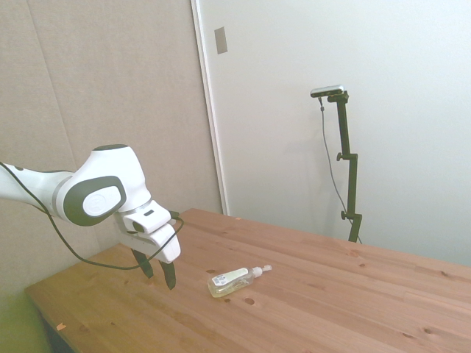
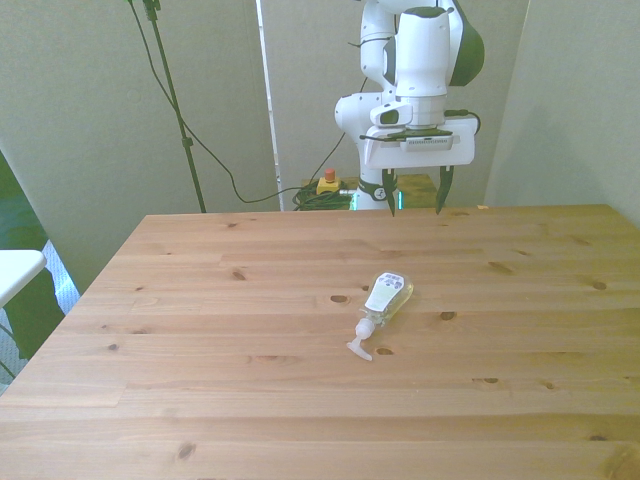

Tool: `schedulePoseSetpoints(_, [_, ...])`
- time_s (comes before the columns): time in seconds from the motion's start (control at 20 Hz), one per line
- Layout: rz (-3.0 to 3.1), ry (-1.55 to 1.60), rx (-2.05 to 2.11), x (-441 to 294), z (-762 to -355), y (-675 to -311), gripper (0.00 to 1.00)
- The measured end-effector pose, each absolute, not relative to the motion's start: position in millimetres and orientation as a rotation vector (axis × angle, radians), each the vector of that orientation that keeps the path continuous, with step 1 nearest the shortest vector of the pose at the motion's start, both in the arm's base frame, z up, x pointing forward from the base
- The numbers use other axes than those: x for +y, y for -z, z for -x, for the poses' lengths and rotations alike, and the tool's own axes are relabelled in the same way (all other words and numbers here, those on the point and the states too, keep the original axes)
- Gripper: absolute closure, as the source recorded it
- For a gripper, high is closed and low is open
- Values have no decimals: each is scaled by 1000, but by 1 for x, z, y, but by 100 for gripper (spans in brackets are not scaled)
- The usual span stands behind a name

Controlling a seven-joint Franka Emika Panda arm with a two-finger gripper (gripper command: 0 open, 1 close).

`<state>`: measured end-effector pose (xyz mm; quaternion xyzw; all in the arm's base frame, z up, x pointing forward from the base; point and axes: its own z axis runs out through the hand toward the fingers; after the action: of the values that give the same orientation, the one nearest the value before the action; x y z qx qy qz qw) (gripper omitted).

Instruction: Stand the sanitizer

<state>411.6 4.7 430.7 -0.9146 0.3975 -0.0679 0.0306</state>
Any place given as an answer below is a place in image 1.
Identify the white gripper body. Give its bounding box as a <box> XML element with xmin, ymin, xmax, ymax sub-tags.
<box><xmin>113</xmin><ymin>212</ymin><xmax>183</xmax><ymax>264</ymax></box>

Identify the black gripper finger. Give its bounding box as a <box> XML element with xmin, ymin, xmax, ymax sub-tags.
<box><xmin>157</xmin><ymin>259</ymin><xmax>179</xmax><ymax>291</ymax></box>
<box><xmin>130</xmin><ymin>249</ymin><xmax>155</xmax><ymax>280</ymax></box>

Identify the clear hand sanitizer pump bottle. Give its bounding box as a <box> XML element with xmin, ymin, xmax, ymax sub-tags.
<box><xmin>207</xmin><ymin>264</ymin><xmax>273</xmax><ymax>299</ymax></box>

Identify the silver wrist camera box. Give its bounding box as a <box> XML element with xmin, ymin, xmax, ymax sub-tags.
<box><xmin>123</xmin><ymin>206</ymin><xmax>176</xmax><ymax>235</ymax></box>

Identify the white door frame trim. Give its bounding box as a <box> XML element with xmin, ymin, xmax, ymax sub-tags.
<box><xmin>190</xmin><ymin>0</ymin><xmax>231</xmax><ymax>216</ymax></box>

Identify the black articulated camera stand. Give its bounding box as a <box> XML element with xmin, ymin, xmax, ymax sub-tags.
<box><xmin>326</xmin><ymin>91</ymin><xmax>364</xmax><ymax>243</ymax></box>

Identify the grey wall plate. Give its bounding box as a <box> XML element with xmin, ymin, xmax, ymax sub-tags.
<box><xmin>214</xmin><ymin>26</ymin><xmax>228</xmax><ymax>55</ymax></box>

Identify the silver camera on stand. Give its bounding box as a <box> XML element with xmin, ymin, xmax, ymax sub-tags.
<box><xmin>310</xmin><ymin>84</ymin><xmax>346</xmax><ymax>99</ymax></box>

